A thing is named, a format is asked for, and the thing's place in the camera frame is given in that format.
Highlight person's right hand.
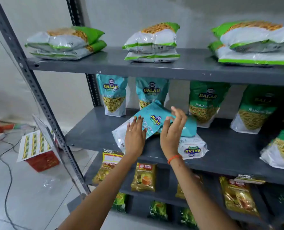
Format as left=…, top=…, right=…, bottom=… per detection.
left=160, top=106, right=188, bottom=161

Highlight person's left hand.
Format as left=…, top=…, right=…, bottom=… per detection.
left=124, top=116, right=148, bottom=163

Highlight green ratlami sev packet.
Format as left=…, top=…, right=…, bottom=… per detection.
left=259, top=100, right=284, bottom=170
left=189, top=80, right=231, bottom=128
left=177, top=134, right=209, bottom=161
left=230, top=85, right=284, bottom=135

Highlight green Ratlami Sev packet back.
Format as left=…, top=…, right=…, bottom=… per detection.
left=189, top=80, right=231, bottom=128

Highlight grey metal shelf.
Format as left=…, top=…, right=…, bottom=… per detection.
left=0, top=0, right=284, bottom=230

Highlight stack white-green packets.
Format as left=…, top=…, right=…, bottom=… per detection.
left=25, top=20, right=284, bottom=67

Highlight person's left forearm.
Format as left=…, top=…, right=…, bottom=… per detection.
left=57, top=153, right=142, bottom=230

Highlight person's right forearm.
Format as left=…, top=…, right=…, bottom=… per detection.
left=169, top=158, right=241, bottom=230

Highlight orange wristband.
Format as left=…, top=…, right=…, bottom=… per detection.
left=167, top=154, right=183, bottom=165

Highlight yellow tea packet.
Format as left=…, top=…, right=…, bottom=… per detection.
left=130, top=162, right=158, bottom=192
left=92, top=160, right=120, bottom=185
left=175, top=174, right=204, bottom=200
left=219, top=176, right=260, bottom=217

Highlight dark green tea packet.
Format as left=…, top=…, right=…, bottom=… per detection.
left=179, top=208, right=198, bottom=228
left=111, top=192, right=129, bottom=213
left=148, top=200, right=169, bottom=221

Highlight clear plastic wrapper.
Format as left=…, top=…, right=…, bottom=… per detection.
left=42, top=178, right=57, bottom=191

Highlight red crate with label sheet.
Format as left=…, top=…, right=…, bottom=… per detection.
left=16, top=130, right=53, bottom=163

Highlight black cable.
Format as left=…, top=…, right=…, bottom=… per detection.
left=0, top=126, right=37, bottom=230

